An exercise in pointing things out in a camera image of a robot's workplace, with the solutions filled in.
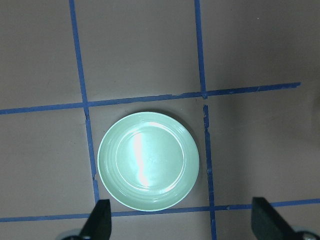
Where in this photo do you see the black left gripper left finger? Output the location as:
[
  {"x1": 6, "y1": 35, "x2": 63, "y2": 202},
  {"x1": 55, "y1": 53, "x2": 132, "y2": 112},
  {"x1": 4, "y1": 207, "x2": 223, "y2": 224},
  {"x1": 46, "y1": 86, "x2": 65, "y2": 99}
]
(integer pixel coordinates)
[{"x1": 79, "y1": 199, "x2": 112, "y2": 240}]

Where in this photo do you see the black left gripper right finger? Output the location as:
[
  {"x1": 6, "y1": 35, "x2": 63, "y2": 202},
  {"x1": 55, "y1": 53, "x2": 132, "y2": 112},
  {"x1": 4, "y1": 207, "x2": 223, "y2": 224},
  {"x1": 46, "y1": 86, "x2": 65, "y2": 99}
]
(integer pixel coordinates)
[{"x1": 251, "y1": 197, "x2": 299, "y2": 240}]

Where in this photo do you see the blue tape strip lower horizontal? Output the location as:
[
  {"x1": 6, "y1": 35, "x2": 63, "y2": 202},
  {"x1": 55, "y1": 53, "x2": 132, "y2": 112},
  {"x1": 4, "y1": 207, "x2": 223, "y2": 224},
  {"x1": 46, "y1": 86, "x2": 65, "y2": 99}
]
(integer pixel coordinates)
[{"x1": 0, "y1": 198, "x2": 320, "y2": 223}]

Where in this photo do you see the blue tape strip horizontal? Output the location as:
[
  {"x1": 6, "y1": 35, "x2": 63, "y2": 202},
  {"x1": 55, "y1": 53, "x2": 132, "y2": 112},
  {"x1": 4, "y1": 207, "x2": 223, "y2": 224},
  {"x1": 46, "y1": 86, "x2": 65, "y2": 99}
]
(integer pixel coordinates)
[
  {"x1": 0, "y1": 82, "x2": 302, "y2": 115},
  {"x1": 0, "y1": 198, "x2": 320, "y2": 223}
]

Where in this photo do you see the light green round plate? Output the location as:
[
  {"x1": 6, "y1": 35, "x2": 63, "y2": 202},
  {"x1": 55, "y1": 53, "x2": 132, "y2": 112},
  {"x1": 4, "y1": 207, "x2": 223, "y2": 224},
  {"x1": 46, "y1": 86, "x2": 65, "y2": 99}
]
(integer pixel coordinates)
[{"x1": 97, "y1": 111, "x2": 200, "y2": 212}]

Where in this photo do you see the blue tape strip upper horizontal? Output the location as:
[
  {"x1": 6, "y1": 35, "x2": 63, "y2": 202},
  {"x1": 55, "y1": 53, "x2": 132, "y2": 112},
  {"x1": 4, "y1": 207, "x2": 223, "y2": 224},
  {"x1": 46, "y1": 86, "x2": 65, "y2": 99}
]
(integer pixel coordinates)
[{"x1": 0, "y1": 82, "x2": 302, "y2": 115}]

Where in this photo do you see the blue tape strip right vertical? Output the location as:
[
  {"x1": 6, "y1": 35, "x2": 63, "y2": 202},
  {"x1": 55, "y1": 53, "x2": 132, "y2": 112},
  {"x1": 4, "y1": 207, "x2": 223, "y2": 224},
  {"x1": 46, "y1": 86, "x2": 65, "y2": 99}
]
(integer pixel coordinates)
[{"x1": 194, "y1": 0, "x2": 217, "y2": 240}]

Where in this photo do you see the blue tape strip vertical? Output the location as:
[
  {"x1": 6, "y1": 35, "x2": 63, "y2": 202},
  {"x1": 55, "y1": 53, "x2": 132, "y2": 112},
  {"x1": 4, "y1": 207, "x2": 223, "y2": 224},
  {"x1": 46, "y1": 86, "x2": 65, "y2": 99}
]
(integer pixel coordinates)
[
  {"x1": 69, "y1": 0, "x2": 100, "y2": 203},
  {"x1": 194, "y1": 0, "x2": 217, "y2": 240}
]

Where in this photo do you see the blue tape strip left vertical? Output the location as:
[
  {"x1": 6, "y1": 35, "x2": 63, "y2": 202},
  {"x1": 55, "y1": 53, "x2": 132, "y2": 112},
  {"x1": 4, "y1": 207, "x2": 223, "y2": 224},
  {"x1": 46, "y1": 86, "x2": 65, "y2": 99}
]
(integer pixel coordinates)
[{"x1": 69, "y1": 0, "x2": 100, "y2": 203}]

